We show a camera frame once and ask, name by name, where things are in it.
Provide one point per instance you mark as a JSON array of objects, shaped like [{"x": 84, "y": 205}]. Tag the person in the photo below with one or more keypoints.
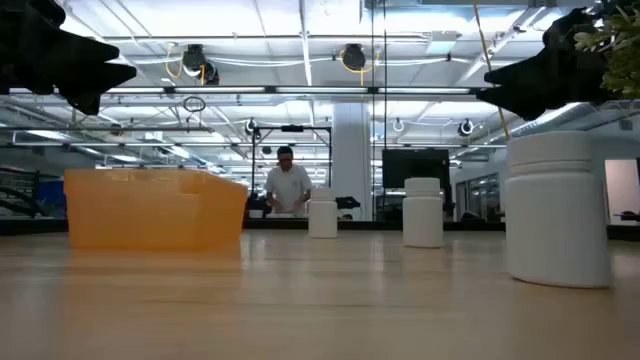
[{"x": 287, "y": 185}]

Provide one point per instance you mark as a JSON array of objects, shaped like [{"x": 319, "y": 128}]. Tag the black background robot arm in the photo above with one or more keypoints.
[{"x": 347, "y": 202}]

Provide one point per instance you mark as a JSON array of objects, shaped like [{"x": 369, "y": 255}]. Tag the orange translucent plastic basket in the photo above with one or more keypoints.
[{"x": 150, "y": 215}]

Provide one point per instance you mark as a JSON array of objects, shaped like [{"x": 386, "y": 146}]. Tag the long ceiling light bar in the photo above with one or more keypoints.
[{"x": 320, "y": 90}]

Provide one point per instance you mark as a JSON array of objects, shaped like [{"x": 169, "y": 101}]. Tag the black monitor screen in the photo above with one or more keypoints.
[{"x": 415, "y": 167}]

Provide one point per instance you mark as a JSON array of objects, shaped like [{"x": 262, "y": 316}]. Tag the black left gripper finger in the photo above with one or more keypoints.
[
  {"x": 100, "y": 80},
  {"x": 85, "y": 50}
]

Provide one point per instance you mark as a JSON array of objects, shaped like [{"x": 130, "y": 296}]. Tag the black metal gantry frame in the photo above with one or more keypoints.
[{"x": 292, "y": 128}]

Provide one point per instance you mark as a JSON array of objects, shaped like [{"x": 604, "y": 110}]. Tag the black metal rack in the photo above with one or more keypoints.
[{"x": 20, "y": 195}]

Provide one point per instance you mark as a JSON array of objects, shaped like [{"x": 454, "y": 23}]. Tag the green artificial potted plant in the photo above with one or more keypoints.
[{"x": 625, "y": 55}]

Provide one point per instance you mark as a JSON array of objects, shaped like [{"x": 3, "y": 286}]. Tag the white building pillar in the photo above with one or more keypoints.
[{"x": 352, "y": 160}]

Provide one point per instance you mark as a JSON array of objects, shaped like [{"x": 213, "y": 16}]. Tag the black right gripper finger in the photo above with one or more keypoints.
[
  {"x": 525, "y": 70},
  {"x": 530, "y": 100}
]

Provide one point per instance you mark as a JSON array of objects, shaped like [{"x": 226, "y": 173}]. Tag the blue plastic bin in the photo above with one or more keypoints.
[{"x": 52, "y": 197}]

